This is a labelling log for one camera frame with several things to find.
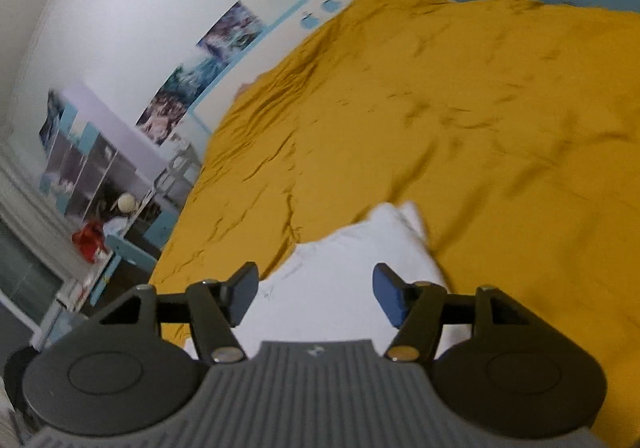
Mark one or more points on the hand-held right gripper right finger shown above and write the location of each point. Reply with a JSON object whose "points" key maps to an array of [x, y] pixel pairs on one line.
{"points": [[390, 293]]}

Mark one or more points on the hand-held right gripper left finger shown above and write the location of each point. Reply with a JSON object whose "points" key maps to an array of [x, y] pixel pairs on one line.
{"points": [[245, 288]]}

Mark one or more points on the white printed sweatshirt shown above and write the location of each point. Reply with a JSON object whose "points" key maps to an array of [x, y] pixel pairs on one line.
{"points": [[340, 268]]}

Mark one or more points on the blue wooden chair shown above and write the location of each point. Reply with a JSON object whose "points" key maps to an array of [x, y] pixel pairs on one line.
{"points": [[127, 253]]}

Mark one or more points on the grey metal trolley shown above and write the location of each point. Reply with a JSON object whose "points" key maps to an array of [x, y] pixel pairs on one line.
{"points": [[175, 173]]}

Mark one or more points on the white plastic bag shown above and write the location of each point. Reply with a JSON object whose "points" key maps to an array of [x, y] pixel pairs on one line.
{"points": [[116, 224]]}

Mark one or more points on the cream yarn ball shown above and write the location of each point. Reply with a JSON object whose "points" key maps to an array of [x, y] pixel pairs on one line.
{"points": [[126, 203]]}

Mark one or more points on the red bag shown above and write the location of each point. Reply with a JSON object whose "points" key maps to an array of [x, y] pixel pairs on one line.
{"points": [[89, 240]]}

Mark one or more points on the yellow quilted bedspread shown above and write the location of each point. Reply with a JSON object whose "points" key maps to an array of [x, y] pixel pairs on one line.
{"points": [[450, 128]]}

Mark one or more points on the window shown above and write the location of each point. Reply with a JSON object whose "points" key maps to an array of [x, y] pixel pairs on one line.
{"points": [[25, 268]]}

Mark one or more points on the white blue-trimmed headboard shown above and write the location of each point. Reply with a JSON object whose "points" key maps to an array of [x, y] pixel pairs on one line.
{"points": [[310, 3]]}

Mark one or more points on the white wall shelf unit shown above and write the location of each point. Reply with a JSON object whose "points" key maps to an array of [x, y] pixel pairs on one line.
{"points": [[95, 168]]}

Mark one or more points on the dark blue anime wall poster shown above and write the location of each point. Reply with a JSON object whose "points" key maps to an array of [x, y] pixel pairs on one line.
{"points": [[197, 76]]}

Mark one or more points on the blue white anime wall poster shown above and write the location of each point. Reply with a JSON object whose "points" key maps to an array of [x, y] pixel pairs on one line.
{"points": [[232, 31]]}

